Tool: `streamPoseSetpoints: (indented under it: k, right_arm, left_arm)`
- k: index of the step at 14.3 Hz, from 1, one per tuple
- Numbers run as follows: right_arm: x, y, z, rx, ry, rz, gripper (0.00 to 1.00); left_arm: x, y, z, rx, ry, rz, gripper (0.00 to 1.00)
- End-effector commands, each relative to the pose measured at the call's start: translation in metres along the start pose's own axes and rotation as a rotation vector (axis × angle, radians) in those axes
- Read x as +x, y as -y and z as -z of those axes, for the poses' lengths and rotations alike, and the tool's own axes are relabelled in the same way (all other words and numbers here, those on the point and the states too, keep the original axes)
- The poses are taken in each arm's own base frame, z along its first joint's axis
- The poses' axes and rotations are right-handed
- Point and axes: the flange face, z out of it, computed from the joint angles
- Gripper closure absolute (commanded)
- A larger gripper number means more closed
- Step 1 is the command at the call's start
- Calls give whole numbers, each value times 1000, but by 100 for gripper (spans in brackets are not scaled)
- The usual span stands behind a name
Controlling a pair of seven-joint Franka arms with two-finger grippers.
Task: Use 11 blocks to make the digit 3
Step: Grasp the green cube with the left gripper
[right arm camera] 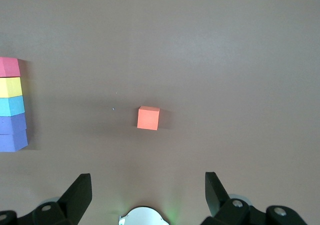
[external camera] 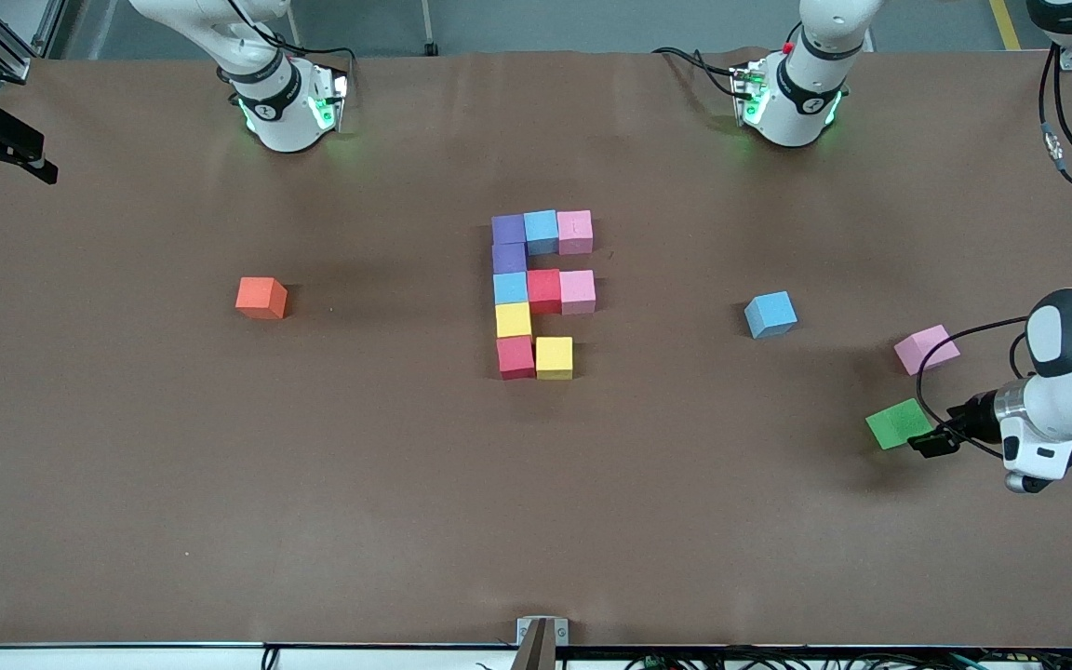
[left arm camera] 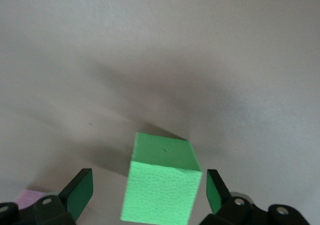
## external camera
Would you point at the yellow foam cube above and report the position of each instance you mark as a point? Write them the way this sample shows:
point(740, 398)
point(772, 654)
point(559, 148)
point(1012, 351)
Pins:
point(514, 321)
point(555, 358)

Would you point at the blue foam cube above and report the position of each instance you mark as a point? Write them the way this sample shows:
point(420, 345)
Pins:
point(769, 314)
point(511, 288)
point(542, 231)

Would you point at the crimson foam cube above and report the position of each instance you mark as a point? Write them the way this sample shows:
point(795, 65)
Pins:
point(515, 358)

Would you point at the pink foam cube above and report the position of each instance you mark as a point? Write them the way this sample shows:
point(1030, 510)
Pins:
point(927, 349)
point(579, 290)
point(575, 233)

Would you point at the metal table edge bracket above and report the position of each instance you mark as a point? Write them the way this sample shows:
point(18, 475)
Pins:
point(541, 642)

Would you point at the green foam cube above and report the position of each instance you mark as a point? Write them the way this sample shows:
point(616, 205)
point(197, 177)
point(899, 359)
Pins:
point(894, 423)

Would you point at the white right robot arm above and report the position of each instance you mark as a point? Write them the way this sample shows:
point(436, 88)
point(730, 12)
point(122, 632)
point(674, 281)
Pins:
point(280, 102)

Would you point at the orange foam cube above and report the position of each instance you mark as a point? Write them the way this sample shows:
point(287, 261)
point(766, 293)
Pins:
point(260, 296)

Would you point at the purple foam cube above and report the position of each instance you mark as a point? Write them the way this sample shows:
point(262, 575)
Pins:
point(508, 230)
point(510, 259)

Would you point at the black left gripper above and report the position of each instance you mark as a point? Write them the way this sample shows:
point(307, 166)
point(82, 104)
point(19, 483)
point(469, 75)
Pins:
point(971, 416)

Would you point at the red foam cube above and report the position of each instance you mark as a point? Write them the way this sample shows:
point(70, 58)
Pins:
point(544, 290)

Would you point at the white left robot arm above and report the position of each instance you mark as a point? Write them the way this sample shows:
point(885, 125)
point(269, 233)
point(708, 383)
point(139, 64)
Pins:
point(801, 93)

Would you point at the brown table mat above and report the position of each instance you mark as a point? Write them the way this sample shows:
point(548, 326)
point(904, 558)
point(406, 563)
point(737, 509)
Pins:
point(536, 540)

